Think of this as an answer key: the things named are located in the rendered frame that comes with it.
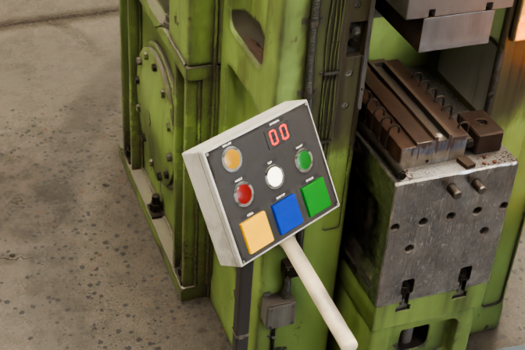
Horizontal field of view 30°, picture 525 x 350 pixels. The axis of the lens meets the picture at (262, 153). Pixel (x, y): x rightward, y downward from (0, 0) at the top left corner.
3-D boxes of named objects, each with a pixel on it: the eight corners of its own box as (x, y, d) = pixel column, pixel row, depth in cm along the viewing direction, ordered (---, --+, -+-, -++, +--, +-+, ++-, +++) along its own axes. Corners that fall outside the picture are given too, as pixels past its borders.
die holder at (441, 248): (489, 282, 294) (520, 161, 268) (375, 308, 282) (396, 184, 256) (404, 175, 336) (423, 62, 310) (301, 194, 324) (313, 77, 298)
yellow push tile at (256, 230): (274, 240, 225) (265, 210, 223) (251, 254, 220) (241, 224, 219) (269, 240, 226) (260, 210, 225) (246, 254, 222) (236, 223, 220)
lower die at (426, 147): (463, 157, 268) (469, 131, 263) (398, 169, 262) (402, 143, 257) (394, 80, 300) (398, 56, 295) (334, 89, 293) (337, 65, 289)
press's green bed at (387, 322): (460, 387, 321) (487, 281, 294) (357, 415, 309) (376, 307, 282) (385, 277, 363) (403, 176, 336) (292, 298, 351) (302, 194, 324)
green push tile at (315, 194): (332, 205, 237) (323, 176, 235) (311, 217, 233) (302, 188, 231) (327, 205, 238) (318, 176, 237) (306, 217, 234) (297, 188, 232)
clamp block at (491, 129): (501, 150, 272) (505, 131, 268) (474, 155, 269) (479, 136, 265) (479, 127, 281) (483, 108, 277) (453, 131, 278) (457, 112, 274)
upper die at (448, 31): (487, 43, 248) (495, 9, 242) (418, 53, 241) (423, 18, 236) (411, -27, 279) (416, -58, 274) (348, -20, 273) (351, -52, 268)
